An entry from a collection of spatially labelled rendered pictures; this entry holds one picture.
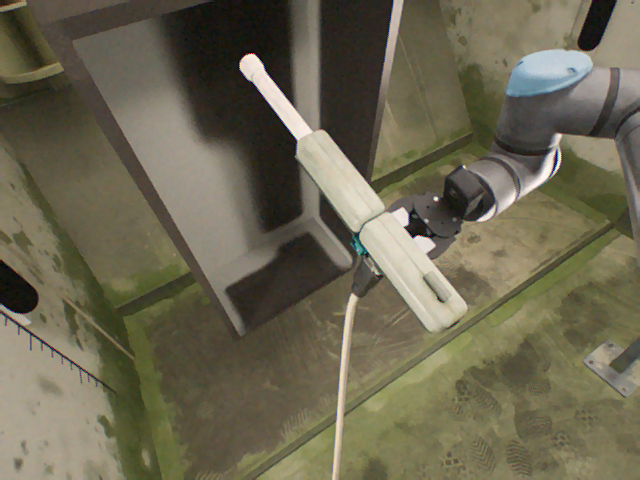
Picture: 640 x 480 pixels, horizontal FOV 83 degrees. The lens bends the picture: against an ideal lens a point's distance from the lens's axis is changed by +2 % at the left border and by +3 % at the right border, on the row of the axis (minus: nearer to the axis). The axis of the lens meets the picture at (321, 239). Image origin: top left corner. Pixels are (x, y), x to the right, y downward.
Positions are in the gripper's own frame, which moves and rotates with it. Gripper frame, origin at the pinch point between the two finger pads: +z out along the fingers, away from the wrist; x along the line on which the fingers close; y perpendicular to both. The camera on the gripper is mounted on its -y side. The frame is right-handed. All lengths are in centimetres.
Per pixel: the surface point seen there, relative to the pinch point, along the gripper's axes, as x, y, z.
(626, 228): -43, 120, -198
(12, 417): 25, 61, 72
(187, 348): 42, 161, 41
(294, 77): 68, 37, -34
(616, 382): -84, 109, -108
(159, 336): 58, 167, 51
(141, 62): 72, 20, 7
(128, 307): 82, 168, 58
